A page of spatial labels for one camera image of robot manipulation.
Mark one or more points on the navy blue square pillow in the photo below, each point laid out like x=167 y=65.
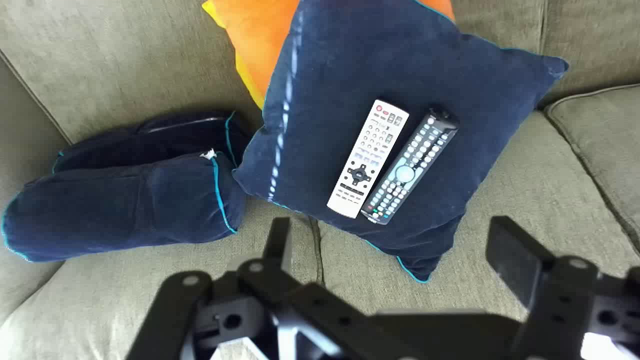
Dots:
x=486 y=90

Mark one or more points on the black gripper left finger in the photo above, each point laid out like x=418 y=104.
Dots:
x=276 y=242

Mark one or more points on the black remote control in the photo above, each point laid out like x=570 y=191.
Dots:
x=418 y=155

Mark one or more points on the orange pillow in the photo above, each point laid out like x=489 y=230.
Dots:
x=257 y=41

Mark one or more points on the navy blue bolster pillow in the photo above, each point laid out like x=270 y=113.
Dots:
x=167 y=180

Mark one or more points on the white remote control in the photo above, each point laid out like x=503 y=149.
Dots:
x=366 y=159

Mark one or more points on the grey fabric sofa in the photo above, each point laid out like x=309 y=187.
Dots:
x=72 y=68

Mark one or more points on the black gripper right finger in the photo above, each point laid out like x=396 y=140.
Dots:
x=518 y=259

